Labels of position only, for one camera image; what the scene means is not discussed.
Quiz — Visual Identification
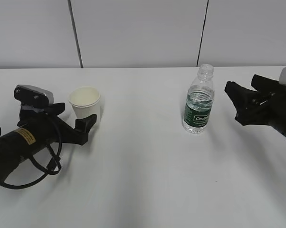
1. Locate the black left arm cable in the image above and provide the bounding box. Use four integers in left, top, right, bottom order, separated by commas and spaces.
0, 114, 63, 190

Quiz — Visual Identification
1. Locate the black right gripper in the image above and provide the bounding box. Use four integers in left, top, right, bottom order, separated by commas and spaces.
224, 74, 286, 135

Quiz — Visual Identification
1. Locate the white paper cup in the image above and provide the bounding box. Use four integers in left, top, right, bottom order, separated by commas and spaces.
68, 86, 101, 124

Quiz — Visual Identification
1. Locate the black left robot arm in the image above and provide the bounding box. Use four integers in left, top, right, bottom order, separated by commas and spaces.
0, 103, 97, 190

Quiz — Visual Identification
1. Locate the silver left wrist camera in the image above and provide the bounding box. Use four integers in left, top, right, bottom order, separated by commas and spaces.
14, 85, 54, 109

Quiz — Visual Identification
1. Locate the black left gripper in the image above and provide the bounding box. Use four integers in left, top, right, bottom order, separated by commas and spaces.
17, 103, 96, 145

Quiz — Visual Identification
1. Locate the clear water bottle green label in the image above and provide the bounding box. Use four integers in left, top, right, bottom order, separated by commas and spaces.
182, 64, 215, 133

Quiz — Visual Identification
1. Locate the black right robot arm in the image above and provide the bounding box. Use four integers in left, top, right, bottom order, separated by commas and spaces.
225, 74, 286, 137

